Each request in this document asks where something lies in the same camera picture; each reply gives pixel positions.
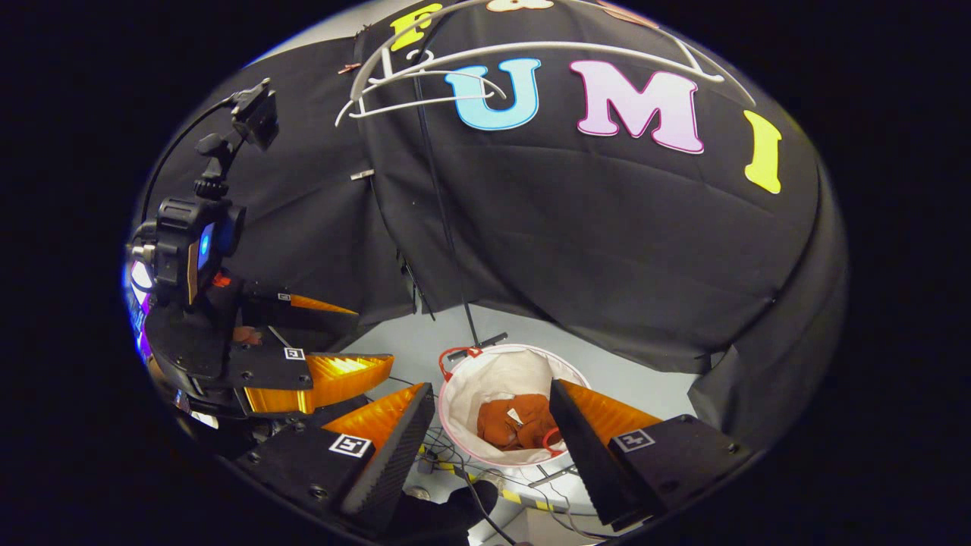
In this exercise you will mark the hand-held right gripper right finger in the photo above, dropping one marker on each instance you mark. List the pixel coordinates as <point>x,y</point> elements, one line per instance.
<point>595,462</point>

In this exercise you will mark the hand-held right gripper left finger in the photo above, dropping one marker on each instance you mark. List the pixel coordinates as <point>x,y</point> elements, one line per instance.
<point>387,462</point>

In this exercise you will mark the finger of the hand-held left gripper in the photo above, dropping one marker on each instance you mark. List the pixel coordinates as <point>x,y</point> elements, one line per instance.
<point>296,315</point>
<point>265,371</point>

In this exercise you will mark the white laundry hamper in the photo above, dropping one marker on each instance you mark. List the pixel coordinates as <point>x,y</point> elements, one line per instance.
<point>501,379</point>

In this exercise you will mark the white clothes hanger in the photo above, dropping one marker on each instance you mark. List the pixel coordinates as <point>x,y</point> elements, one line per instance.
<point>425,101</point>
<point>531,45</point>

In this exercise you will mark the silver clip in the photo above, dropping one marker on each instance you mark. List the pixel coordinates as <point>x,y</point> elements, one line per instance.
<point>362,174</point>

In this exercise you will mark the pink clip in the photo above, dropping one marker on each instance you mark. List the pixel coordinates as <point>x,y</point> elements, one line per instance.
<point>349,68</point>

